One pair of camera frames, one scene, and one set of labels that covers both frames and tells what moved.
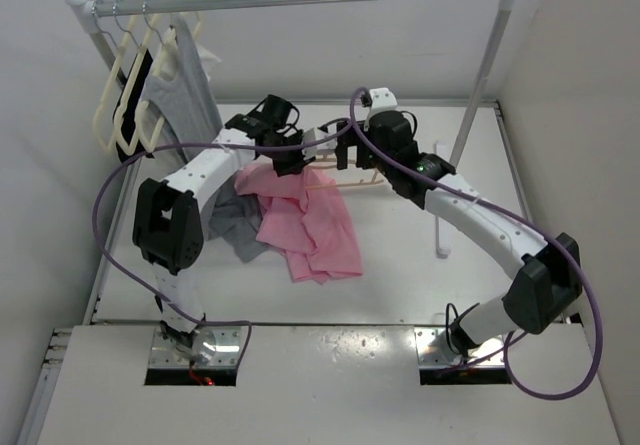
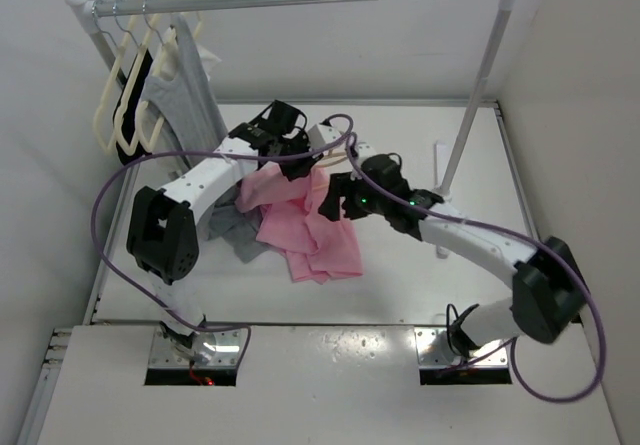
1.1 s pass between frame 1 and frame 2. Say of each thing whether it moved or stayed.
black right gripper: moved
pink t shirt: stayed
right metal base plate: stayed
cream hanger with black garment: stayed
